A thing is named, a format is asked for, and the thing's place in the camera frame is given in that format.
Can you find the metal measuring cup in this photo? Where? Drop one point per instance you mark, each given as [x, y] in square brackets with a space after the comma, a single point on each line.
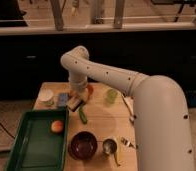
[109, 146]

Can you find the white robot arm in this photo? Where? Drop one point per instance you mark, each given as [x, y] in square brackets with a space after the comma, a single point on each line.
[161, 117]

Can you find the large metal spoon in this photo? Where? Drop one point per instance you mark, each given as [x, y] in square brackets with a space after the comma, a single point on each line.
[129, 104]

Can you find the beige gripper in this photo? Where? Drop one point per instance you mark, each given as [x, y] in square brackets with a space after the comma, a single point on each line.
[82, 94]

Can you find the orange plastic bowl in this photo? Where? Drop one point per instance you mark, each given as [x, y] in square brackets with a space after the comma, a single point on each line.
[90, 90]

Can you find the orange ball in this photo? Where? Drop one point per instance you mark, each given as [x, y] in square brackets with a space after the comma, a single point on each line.
[57, 126]

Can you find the green chili pepper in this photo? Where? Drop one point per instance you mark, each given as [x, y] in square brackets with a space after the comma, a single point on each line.
[82, 115]

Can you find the yellow green handled utensil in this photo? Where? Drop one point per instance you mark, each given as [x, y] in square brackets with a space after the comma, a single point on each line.
[117, 153]

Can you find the dark red bowl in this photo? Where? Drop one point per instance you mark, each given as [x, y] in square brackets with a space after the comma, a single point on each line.
[83, 145]

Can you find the silver fork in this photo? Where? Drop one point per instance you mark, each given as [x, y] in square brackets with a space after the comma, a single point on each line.
[128, 143]

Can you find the green plastic tray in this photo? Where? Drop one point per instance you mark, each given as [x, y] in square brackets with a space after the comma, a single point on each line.
[36, 147]

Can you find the green translucent cup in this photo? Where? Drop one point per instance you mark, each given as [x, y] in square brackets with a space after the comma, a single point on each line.
[111, 96]

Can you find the blue sponge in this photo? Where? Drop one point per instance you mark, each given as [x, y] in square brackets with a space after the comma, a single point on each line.
[62, 100]

